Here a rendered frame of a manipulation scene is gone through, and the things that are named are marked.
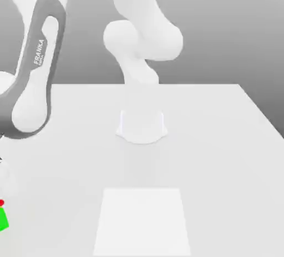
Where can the small green cube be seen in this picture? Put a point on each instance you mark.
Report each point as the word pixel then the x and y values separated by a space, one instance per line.
pixel 3 220

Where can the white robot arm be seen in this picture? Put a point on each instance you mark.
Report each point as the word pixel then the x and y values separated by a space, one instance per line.
pixel 142 46

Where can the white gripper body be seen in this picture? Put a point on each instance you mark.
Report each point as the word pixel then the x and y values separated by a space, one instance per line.
pixel 2 179

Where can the small red cube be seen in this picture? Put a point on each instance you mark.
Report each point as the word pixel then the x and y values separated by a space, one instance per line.
pixel 1 202

